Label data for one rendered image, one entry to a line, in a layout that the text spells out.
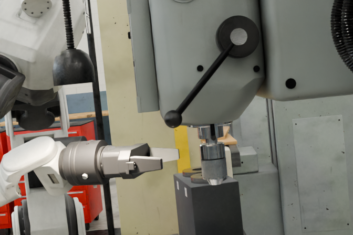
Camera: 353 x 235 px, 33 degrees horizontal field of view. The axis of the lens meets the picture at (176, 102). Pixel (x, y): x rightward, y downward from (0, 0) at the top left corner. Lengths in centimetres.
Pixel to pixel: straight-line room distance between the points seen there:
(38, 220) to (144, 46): 79
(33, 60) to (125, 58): 148
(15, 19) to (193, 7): 54
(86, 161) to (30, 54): 33
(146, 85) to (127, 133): 176
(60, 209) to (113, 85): 120
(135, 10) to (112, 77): 175
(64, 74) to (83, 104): 915
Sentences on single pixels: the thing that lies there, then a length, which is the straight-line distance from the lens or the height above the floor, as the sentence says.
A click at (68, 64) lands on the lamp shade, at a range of 103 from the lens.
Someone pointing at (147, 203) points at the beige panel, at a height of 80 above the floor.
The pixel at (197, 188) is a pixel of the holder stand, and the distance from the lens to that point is 144.
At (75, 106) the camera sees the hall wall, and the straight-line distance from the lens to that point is 1020.
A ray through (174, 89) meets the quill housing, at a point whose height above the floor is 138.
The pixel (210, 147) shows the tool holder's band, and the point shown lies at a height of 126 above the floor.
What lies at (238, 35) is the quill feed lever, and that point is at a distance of 99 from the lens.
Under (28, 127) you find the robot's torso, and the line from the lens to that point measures 179.
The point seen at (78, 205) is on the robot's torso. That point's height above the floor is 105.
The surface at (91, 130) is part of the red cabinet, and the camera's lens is 598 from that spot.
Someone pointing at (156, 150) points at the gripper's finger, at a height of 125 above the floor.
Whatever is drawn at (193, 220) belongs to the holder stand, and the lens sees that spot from 146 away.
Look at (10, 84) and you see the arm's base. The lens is 133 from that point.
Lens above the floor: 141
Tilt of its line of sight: 3 degrees down
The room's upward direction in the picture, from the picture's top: 6 degrees counter-clockwise
